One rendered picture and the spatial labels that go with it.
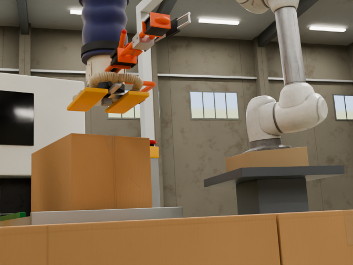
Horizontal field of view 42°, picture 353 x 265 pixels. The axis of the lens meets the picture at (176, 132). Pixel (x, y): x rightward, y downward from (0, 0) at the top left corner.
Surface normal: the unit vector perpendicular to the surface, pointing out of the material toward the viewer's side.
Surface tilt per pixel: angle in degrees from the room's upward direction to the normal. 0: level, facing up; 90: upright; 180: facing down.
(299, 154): 90
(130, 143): 90
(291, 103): 91
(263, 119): 95
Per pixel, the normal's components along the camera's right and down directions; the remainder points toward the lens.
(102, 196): 0.55, -0.19
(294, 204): 0.26, -0.20
